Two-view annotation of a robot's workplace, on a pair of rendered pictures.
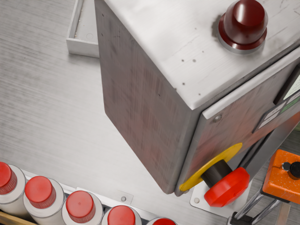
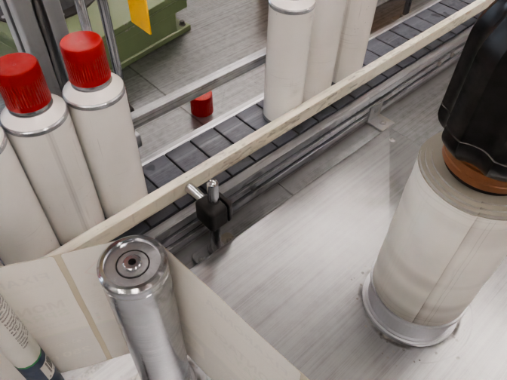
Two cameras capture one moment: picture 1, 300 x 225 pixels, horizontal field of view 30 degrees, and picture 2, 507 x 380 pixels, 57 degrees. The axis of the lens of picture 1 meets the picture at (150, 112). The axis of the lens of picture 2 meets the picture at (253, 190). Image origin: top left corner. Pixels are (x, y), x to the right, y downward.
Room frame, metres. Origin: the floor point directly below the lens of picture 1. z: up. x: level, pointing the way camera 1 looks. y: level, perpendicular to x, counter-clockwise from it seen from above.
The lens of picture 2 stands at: (-0.19, 0.12, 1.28)
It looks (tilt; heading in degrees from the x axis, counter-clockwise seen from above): 48 degrees down; 302
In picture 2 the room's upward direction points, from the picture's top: 2 degrees clockwise
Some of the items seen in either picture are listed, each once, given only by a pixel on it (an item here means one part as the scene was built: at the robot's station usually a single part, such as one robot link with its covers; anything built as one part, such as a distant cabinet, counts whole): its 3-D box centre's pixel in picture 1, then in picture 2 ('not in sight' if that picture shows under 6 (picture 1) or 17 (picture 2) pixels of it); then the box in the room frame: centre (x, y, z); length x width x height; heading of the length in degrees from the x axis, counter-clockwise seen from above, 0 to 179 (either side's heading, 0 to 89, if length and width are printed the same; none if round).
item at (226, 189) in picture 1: (223, 182); not in sight; (0.11, -0.06, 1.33); 0.04 x 0.03 x 0.04; 132
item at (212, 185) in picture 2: not in sight; (215, 219); (0.01, -0.12, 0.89); 0.03 x 0.03 x 0.12; 77
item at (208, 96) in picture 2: not in sight; (201, 101); (0.18, -0.31, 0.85); 0.03 x 0.03 x 0.03
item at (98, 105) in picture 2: not in sight; (107, 139); (0.10, -0.08, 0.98); 0.05 x 0.05 x 0.20
